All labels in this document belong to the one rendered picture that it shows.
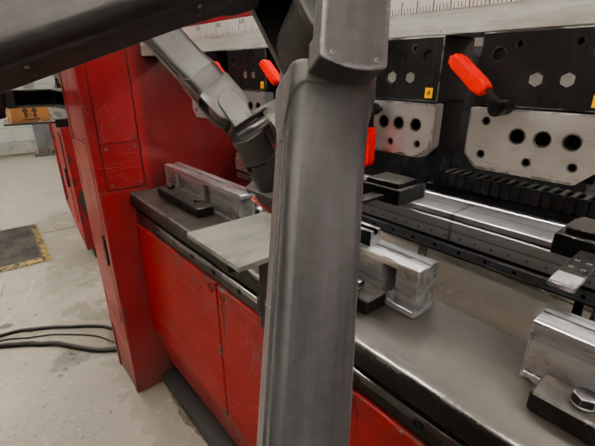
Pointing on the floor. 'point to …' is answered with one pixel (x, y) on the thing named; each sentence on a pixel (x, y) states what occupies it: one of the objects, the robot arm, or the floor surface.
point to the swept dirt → (186, 417)
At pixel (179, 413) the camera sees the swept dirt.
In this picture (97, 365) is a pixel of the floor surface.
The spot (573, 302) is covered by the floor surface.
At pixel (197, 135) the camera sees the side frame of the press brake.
